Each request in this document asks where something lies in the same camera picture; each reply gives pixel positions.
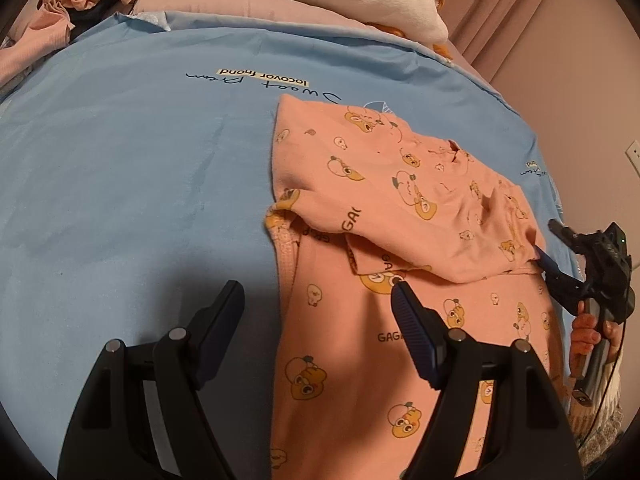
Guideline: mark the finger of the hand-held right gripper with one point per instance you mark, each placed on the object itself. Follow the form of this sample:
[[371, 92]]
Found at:
[[562, 282], [570, 237]]

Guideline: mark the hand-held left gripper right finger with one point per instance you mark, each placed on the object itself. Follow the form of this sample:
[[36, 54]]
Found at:
[[412, 330]]

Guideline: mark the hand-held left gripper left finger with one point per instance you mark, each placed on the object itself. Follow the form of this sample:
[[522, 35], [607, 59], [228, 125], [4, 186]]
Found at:
[[220, 330]]

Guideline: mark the pink cartoon print baby garment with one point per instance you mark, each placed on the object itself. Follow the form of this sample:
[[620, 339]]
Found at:
[[390, 200]]

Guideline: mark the person's right forearm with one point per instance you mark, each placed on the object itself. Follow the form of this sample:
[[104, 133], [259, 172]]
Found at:
[[600, 432]]

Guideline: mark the pile of pink clothes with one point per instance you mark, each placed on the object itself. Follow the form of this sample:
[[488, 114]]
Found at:
[[45, 25]]

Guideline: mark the person's right hand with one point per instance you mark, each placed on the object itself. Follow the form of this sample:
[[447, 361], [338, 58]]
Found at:
[[581, 340]]

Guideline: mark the blue printed bedsheet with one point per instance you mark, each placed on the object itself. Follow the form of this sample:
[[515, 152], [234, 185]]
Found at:
[[150, 170]]

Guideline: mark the pink curtain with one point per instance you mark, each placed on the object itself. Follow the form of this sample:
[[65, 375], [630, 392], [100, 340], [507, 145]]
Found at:
[[490, 5]]

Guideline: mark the pink blanket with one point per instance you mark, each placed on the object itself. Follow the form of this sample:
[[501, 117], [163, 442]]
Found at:
[[240, 7]]

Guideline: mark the dark cloth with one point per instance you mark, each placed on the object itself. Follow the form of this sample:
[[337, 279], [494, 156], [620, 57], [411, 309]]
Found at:
[[97, 14]]

